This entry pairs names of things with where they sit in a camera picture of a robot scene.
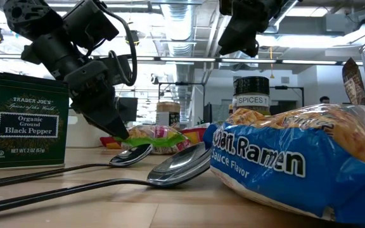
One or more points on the black metal spoon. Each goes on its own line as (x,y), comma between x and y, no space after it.
(131,155)
(182,164)

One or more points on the green black pepper tin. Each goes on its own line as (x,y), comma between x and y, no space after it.
(27,126)

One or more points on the pink green ramen packet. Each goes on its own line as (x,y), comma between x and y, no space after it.
(160,133)

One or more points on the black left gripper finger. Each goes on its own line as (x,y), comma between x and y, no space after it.
(114,111)
(90,101)

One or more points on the black metal gantry frame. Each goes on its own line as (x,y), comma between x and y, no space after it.
(288,87)
(182,83)

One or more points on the tan lid cylinder can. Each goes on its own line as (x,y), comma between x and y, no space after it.
(168,109)

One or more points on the silver ventilation duct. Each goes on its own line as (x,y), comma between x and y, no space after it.
(179,25)

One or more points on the red ramen packet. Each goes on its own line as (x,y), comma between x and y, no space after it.
(108,143)
(198,134)

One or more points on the white plastic bin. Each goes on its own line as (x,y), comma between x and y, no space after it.
(78,133)

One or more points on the long ceiling light strip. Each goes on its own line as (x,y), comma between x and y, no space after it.
(185,59)

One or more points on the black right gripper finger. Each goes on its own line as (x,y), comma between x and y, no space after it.
(249,31)
(227,41)

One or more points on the black overhead camera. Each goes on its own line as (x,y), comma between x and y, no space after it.
(132,38)

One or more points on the person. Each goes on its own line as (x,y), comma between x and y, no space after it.
(324,100)

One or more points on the brown pouch white label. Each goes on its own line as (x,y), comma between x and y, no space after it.
(353,82)

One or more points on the black monitor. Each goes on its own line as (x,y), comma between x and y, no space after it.
(128,109)

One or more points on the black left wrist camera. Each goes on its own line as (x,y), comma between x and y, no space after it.
(90,25)

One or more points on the spice jar black lid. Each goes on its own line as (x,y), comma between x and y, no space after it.
(251,95)

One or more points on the blue yellow ramen packet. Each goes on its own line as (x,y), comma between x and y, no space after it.
(280,164)

